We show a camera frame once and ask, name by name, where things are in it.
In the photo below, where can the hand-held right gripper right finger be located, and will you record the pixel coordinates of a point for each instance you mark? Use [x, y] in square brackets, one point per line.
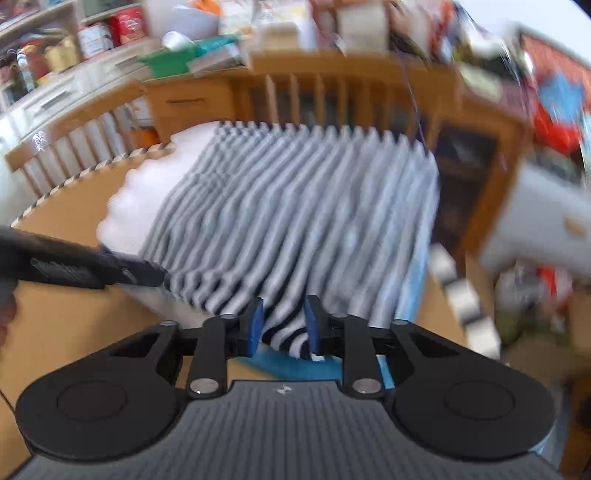
[314, 328]

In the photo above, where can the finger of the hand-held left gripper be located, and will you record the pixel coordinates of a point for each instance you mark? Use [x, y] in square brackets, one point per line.
[143, 274]

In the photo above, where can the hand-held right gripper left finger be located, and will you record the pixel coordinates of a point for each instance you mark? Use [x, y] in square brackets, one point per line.
[254, 328]

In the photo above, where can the navy white striped shirt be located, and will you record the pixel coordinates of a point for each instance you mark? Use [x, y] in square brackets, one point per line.
[277, 207]

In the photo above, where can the person's left hand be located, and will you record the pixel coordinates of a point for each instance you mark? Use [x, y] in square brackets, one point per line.
[5, 321]

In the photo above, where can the navy white blue blanket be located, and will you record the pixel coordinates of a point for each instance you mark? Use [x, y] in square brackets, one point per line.
[414, 288]

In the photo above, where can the orange container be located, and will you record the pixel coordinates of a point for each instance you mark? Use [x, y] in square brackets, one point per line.
[147, 138]

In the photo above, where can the wooden spindle chair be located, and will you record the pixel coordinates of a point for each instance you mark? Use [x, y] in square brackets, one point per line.
[92, 113]
[346, 62]

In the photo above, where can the wooden sideboard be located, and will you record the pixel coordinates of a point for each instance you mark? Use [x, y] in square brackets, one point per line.
[194, 115]

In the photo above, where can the gold tin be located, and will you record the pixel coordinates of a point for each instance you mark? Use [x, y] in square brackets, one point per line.
[54, 59]
[69, 50]

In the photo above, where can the green plastic basket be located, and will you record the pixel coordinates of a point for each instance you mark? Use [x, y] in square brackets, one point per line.
[171, 64]

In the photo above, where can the white red carton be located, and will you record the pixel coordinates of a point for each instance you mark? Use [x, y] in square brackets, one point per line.
[94, 39]

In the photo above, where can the white plastic bottle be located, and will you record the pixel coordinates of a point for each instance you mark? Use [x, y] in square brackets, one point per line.
[178, 40]

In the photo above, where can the teal wipes pack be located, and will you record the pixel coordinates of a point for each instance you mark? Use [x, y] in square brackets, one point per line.
[217, 45]

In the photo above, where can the red printed tin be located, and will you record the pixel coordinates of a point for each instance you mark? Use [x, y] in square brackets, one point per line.
[127, 25]

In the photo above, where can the white appliance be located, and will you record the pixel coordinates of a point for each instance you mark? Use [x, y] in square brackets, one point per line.
[540, 207]

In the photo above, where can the grey bag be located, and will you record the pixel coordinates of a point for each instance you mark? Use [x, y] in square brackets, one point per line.
[184, 21]

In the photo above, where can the red blue printed bag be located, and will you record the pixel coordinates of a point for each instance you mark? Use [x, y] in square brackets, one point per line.
[558, 92]

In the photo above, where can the white wall cabinet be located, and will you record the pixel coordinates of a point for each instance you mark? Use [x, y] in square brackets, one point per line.
[51, 99]

